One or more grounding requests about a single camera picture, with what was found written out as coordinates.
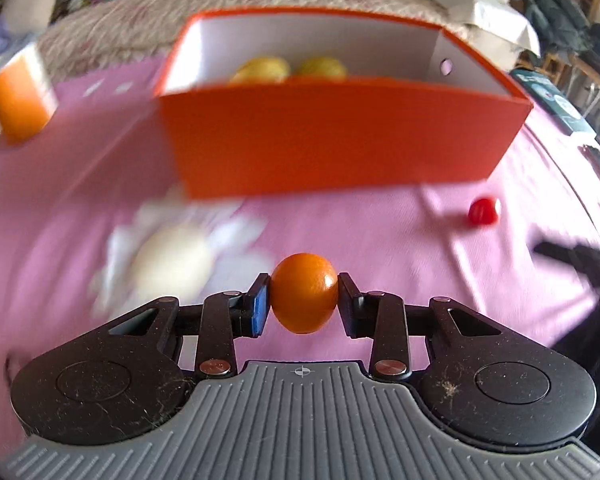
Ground orange tangerine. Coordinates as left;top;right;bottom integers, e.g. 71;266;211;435
268;252;338;335

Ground yellow pear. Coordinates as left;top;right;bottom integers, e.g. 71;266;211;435
294;56;349;80
230;56;291;84

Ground red cherry tomato top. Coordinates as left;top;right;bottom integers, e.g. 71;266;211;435
467;196;502;228

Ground pink bed sheet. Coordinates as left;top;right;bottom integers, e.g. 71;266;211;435
0;58;600;456

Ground orange cardboard box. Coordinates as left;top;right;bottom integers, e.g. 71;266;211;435
155;10;533;198

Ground teal paperback book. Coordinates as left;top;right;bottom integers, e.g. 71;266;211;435
509;68;596;140

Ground orange cylindrical container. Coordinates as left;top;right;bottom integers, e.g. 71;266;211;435
0;40;58;145

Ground quilted beige bedspread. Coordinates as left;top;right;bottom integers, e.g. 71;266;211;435
36;0;512;84

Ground white cloth covered nightstand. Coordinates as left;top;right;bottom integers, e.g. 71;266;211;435
434;0;541;56

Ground dark green puffer jacket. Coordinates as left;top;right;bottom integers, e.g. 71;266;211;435
522;0;595;54

